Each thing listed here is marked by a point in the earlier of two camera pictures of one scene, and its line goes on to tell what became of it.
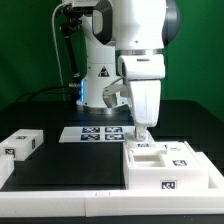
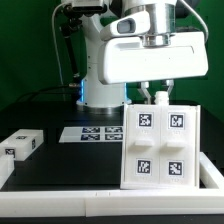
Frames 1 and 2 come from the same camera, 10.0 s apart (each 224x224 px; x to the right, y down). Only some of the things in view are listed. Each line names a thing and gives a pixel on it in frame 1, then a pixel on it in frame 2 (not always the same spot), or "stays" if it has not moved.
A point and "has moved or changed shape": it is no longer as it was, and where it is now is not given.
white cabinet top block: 22,144 stays
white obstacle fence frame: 106,203 stays
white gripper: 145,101 → 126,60
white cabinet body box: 168,165 has moved or changed shape
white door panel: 177,155 has moved or changed shape
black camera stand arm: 72,16 stays
